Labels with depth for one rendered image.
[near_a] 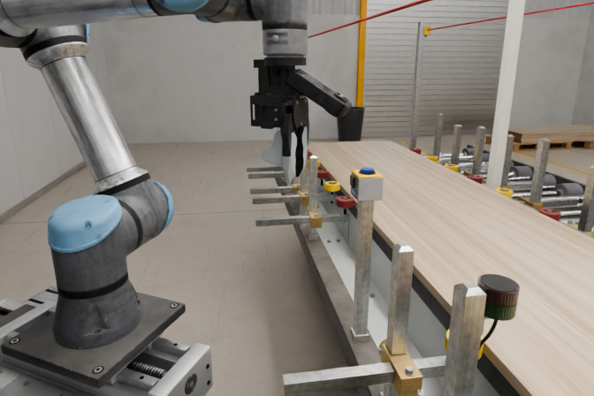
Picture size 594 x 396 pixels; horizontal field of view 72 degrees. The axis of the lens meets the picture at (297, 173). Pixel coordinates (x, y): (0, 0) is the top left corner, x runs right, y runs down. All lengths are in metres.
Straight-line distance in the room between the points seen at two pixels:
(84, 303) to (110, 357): 0.10
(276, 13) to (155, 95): 7.67
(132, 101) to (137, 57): 0.82
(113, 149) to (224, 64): 7.34
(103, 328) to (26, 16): 0.52
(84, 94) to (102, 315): 0.41
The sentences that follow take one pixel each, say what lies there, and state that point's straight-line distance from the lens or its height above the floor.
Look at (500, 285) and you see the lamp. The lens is 0.73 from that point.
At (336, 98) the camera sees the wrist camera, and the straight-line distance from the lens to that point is 0.68.
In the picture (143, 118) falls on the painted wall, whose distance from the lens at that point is 8.41.
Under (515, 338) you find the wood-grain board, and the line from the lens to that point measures 1.13.
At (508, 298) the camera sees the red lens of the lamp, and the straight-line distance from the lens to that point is 0.72.
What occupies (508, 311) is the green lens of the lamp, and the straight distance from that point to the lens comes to 0.74.
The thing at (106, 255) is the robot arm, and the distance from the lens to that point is 0.78.
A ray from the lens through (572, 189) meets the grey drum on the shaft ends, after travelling 2.72.
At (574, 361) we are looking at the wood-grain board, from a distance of 1.12.
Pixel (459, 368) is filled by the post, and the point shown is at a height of 1.04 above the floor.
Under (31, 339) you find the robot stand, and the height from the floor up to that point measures 1.04.
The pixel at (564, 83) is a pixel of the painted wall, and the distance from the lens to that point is 10.87.
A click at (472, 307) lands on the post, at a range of 0.71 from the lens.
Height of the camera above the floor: 1.51
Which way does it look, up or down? 15 degrees down
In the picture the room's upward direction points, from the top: straight up
